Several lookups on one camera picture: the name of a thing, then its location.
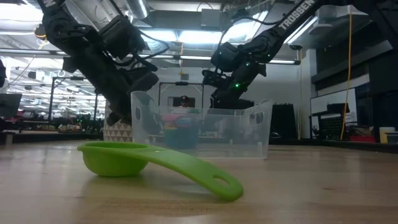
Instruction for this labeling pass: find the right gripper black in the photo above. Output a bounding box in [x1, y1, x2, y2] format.
[201, 42, 268, 109]

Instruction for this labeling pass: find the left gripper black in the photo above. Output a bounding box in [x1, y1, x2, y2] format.
[63, 46, 160, 126]

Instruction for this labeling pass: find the clear plastic basket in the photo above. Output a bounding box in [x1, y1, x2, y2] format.
[130, 90, 274, 159]

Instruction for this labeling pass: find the green measuring cup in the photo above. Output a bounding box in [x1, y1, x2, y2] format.
[76, 141, 244, 202]

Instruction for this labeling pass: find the large teal measuring cup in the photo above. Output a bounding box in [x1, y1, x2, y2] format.
[164, 126, 200, 149]

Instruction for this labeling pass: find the potted plant white patterned pot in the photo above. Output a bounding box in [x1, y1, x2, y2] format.
[103, 99, 134, 143]

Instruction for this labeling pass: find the long ceiling light bar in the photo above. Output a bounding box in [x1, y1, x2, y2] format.
[0, 48, 302, 65]

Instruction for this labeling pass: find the black cabinet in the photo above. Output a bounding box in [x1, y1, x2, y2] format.
[275, 103, 299, 140]

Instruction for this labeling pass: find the dark monitor screen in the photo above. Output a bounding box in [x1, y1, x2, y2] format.
[0, 93, 22, 118]

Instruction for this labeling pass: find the black mesh cart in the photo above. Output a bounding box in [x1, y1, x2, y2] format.
[319, 103, 352, 140]

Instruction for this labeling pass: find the red box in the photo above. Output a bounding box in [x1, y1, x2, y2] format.
[349, 134, 377, 143]

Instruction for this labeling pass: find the yellow white container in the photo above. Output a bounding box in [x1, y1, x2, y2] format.
[378, 126, 396, 144]

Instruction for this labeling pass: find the black stand frame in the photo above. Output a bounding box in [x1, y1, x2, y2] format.
[48, 76, 100, 121]
[158, 82, 205, 110]

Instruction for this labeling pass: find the white board black frame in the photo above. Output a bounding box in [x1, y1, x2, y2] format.
[310, 88, 358, 125]

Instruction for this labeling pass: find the ceiling cable reel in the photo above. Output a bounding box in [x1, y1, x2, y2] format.
[33, 24, 47, 40]

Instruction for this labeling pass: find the yellow hanging cable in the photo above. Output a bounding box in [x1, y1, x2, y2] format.
[340, 14, 354, 141]

